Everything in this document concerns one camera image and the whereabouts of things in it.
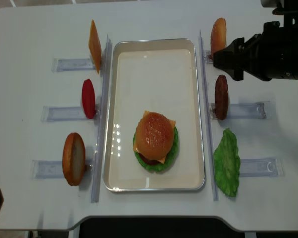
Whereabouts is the clear pusher track far left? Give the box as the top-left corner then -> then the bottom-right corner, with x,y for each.
51,58 -> 96,72

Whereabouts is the upright orange cheese slice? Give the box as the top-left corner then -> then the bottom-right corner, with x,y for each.
88,20 -> 102,74

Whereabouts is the clear pusher track near right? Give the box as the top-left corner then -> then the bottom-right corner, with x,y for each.
240,158 -> 284,177

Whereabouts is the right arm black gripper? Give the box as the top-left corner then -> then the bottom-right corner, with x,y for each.
213,21 -> 298,81

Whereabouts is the meat patty on tray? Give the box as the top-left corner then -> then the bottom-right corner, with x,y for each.
139,154 -> 160,166

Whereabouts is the bun top taken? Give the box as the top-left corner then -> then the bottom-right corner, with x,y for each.
135,112 -> 175,161

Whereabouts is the bun top remaining in rack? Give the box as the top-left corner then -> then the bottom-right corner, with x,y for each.
210,18 -> 226,56

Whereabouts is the red tomato slice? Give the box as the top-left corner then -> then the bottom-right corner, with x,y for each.
82,79 -> 96,119

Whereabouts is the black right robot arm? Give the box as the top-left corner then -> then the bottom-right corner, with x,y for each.
213,0 -> 298,82

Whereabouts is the clear pusher track middle left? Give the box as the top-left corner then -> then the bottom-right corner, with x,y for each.
41,106 -> 90,122

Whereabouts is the brown meat patty upright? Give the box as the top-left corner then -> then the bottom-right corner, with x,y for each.
215,75 -> 229,120

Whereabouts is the green lettuce leaf upright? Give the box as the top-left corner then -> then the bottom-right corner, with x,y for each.
213,128 -> 241,197

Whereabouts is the metal serving tray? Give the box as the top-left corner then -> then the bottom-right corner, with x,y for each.
103,38 -> 205,192

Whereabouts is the clear pusher track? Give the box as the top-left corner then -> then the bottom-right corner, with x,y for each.
51,58 -> 96,72
225,101 -> 270,119
41,106 -> 90,122
31,159 -> 94,179
203,50 -> 213,64
240,158 -> 284,177

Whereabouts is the clear pusher track middle right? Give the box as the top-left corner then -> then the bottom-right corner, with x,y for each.
225,101 -> 270,119

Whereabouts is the bun bottom slice left rack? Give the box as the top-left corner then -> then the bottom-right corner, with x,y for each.
62,132 -> 86,186

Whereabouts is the lettuce leaf on tray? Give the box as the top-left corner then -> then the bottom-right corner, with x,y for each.
134,127 -> 179,173

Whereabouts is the clear pusher track far right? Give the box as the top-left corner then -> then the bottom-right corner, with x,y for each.
203,50 -> 213,64

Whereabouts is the clear pusher track near left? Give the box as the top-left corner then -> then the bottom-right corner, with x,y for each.
31,159 -> 94,179

